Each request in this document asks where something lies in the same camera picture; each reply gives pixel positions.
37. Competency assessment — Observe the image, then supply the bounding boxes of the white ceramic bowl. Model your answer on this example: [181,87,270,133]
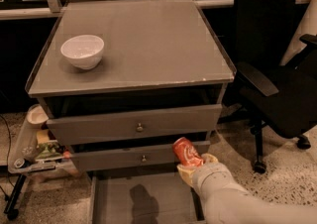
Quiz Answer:
[60,35,105,69]

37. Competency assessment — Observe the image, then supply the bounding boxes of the grey drawer cabinet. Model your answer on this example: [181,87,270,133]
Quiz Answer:
[25,0,237,176]

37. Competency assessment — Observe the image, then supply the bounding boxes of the red coke can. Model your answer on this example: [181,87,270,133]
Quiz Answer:
[172,137,204,167]

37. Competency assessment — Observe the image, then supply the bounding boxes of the grey top drawer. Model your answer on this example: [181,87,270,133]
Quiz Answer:
[47,104,222,145]

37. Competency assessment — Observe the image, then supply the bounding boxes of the black office chair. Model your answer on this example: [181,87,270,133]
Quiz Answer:
[233,0,317,173]

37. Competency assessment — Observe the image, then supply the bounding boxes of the black cable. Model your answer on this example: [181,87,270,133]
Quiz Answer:
[0,115,18,202]

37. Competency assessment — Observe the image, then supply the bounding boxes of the black tray stand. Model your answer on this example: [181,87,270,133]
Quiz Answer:
[4,174,26,220]

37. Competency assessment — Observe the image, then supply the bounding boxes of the grey bottom drawer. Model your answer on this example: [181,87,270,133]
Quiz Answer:
[89,164,206,224]

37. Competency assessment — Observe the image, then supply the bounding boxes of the grey middle drawer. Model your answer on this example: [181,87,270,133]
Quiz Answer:
[69,140,212,172]

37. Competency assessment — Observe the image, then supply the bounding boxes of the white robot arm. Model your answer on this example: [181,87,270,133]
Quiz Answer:
[177,154,317,224]

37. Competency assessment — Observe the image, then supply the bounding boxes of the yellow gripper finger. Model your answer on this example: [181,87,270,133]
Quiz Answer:
[201,153,218,164]
[177,165,197,187]

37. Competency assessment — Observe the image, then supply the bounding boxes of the green snack bag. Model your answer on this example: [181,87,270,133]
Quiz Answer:
[37,142,62,160]

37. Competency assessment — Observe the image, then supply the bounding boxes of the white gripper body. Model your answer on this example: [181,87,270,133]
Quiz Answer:
[192,163,242,201]

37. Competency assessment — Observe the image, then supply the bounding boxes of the grey drawer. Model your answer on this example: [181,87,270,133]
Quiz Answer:
[47,104,222,145]
[69,140,212,172]
[89,164,206,224]

